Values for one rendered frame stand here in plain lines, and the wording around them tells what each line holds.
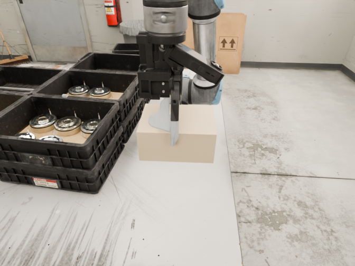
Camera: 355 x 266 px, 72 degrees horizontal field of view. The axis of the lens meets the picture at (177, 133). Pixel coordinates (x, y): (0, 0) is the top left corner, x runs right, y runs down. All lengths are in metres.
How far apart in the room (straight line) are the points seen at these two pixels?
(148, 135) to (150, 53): 0.16
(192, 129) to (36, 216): 0.65
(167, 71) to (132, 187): 0.59
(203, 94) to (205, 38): 0.25
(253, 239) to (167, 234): 0.95
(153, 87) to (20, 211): 0.70
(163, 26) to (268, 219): 1.56
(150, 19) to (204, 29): 0.52
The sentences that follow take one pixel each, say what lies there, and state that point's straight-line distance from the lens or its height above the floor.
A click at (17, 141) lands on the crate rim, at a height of 0.92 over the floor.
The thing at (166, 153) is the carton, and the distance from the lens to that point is 0.52.
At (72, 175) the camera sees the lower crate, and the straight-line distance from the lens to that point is 0.92.
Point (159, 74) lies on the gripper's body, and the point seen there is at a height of 1.22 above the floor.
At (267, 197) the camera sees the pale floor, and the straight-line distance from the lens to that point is 1.94.
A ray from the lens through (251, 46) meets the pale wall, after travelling 4.15.
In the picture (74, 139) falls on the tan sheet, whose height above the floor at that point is 0.83.
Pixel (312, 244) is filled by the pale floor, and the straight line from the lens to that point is 1.81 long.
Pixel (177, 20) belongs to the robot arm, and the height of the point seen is 1.31.
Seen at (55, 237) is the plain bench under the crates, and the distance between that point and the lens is 0.90.
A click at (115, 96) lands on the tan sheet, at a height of 0.83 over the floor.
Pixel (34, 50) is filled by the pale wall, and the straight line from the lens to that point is 4.89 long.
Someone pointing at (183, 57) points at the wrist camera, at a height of 1.25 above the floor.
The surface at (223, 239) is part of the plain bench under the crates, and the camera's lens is 0.82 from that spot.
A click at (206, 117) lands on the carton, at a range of 0.54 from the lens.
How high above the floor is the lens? 1.39
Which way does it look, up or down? 35 degrees down
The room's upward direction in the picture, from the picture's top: straight up
